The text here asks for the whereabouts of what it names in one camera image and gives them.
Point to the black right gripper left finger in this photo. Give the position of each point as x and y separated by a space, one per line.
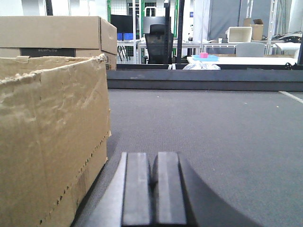
124 201

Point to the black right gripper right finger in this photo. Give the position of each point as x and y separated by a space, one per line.
183 199

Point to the torn cardboard box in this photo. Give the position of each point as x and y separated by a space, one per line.
54 126

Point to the crumpled clear plastic bag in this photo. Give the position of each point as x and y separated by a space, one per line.
198 65

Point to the white table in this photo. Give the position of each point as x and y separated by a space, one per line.
251 61

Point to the light blue tray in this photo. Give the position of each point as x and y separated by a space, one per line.
208 58

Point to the pink cube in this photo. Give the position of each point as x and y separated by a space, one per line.
203 55

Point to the black office chair with headrest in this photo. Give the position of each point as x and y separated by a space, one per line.
155 40

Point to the grey office chair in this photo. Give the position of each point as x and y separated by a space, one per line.
250 49

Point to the white plastic bin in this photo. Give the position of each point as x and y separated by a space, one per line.
239 34

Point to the black monitor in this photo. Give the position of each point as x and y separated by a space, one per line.
123 23

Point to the closed cardboard box with label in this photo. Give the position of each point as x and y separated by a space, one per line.
72 36

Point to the small open cardboard box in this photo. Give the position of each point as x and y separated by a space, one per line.
257 27

